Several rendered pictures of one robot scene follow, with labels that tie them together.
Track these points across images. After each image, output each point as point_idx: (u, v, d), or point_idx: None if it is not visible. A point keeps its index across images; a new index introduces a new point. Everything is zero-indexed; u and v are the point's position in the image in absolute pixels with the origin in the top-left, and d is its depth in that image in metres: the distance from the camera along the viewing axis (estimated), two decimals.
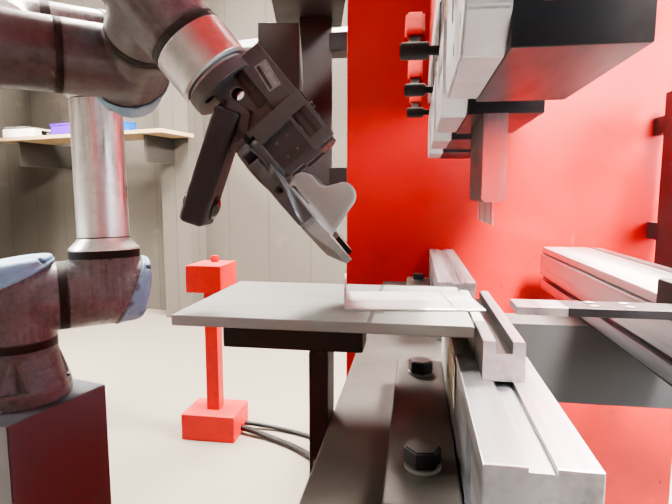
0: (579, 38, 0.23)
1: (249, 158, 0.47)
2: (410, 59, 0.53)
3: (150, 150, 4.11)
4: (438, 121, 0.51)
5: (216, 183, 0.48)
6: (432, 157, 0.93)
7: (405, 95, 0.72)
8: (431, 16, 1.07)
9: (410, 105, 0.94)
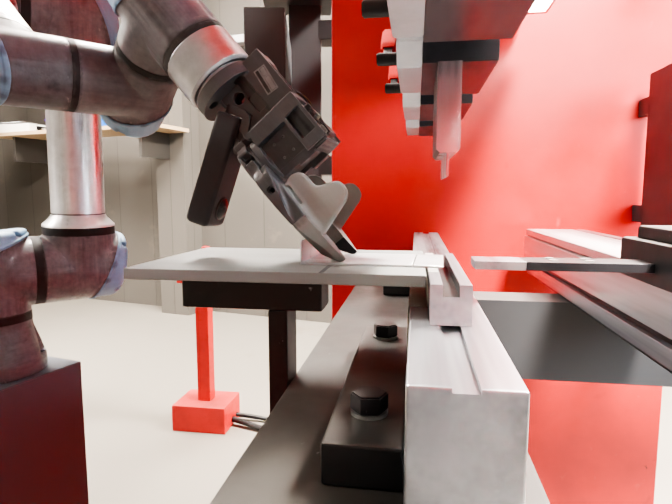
0: None
1: (247, 160, 0.48)
2: (372, 16, 0.52)
3: (145, 145, 4.10)
4: (399, 77, 0.50)
5: (219, 185, 0.50)
6: (411, 134, 0.93)
7: (377, 64, 0.72)
8: None
9: (389, 81, 0.93)
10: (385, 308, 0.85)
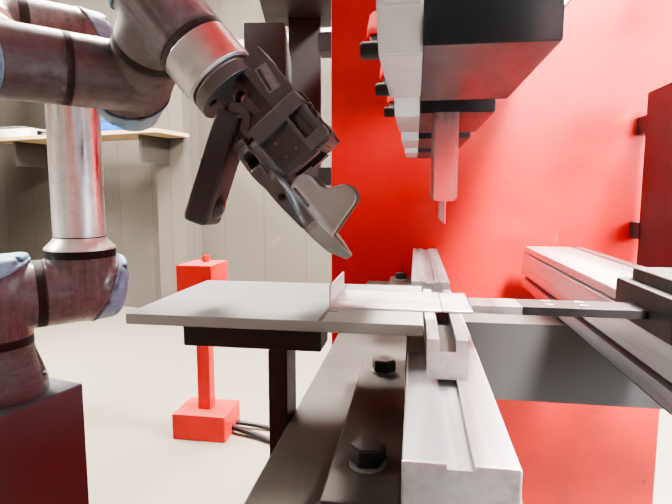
0: (489, 36, 0.23)
1: (248, 158, 0.48)
2: (371, 58, 0.53)
3: (145, 150, 4.11)
4: (397, 120, 0.51)
5: (218, 183, 0.49)
6: (410, 156, 0.93)
7: (376, 94, 0.72)
8: None
9: (388, 104, 0.94)
10: None
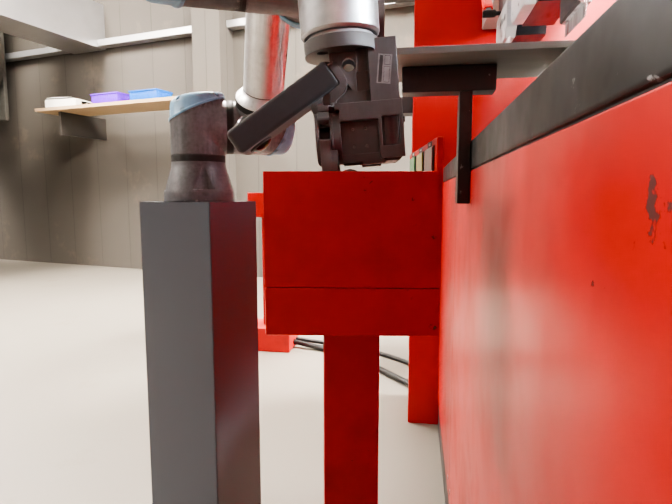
0: None
1: (322, 125, 0.46)
2: None
3: None
4: None
5: (278, 126, 0.47)
6: None
7: None
8: None
9: (484, 9, 1.22)
10: None
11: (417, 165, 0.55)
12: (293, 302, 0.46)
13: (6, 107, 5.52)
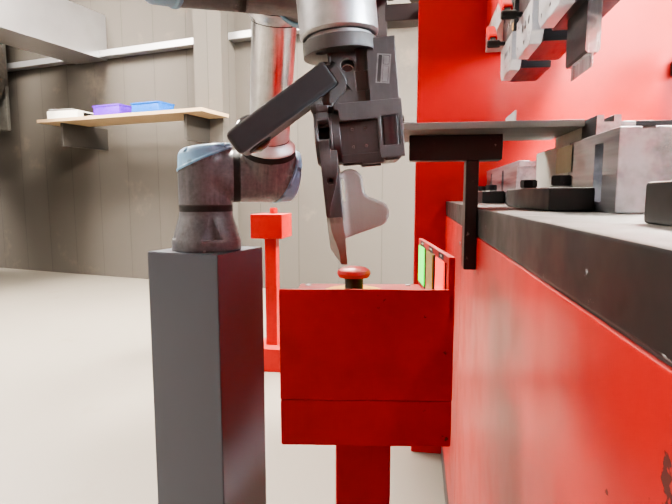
0: None
1: (321, 125, 0.46)
2: None
3: (189, 129, 4.40)
4: (549, 13, 0.80)
5: (278, 126, 0.47)
6: (506, 79, 1.23)
7: (501, 18, 1.01)
8: None
9: (489, 39, 1.23)
10: None
11: (427, 261, 0.57)
12: (308, 414, 0.47)
13: (8, 117, 5.53)
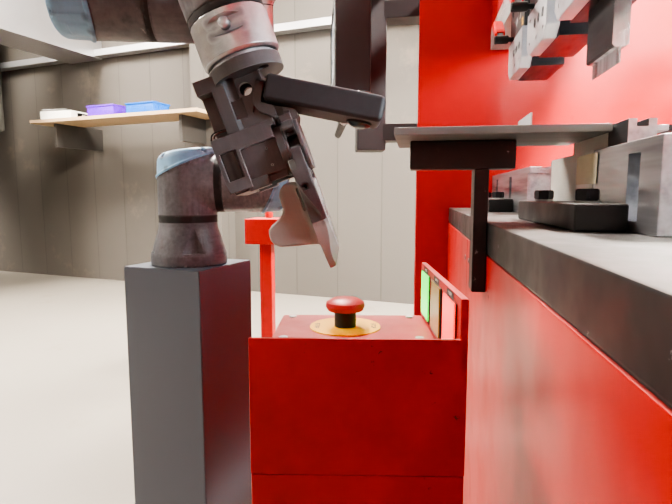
0: None
1: None
2: None
3: (185, 130, 4.31)
4: (568, 3, 0.71)
5: (334, 121, 0.51)
6: (514, 77, 1.13)
7: (512, 10, 0.92)
8: None
9: (496, 35, 1.14)
10: (501, 213, 1.05)
11: (432, 294, 0.47)
12: (285, 491, 0.38)
13: (1, 117, 5.43)
